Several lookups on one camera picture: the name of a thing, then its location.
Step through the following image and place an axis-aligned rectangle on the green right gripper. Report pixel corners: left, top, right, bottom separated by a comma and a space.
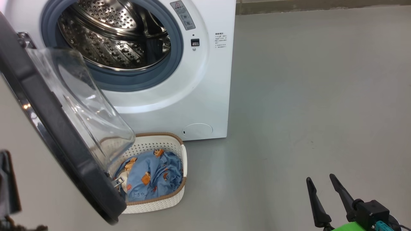
306, 174, 368, 231

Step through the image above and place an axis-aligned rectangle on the blue cartoon print garment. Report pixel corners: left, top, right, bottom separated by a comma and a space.
114, 149, 184, 202

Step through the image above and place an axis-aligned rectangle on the dark round washer door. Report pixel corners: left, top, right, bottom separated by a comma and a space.
0, 11, 136, 225

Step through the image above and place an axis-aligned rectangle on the white Hisense washing machine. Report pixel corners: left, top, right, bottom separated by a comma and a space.
0, 0, 236, 141

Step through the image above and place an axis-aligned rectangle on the grey rubber door gasket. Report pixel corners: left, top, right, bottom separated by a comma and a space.
41, 0, 184, 92

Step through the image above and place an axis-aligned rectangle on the steel washing machine drum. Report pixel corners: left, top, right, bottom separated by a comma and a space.
58, 0, 171, 69

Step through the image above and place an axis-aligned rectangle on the round drain filter cover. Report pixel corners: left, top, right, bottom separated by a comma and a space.
182, 124, 213, 140

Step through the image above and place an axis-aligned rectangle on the cream perforated laundry basket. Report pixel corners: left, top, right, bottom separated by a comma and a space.
109, 132, 188, 214

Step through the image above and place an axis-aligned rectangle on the small printed text label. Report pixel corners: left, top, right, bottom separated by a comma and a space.
214, 32, 228, 48

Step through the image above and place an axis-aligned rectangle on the grey warning sticker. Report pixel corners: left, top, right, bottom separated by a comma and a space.
170, 1, 196, 31

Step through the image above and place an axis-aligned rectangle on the teal cable connector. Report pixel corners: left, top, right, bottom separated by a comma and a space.
375, 221, 395, 231

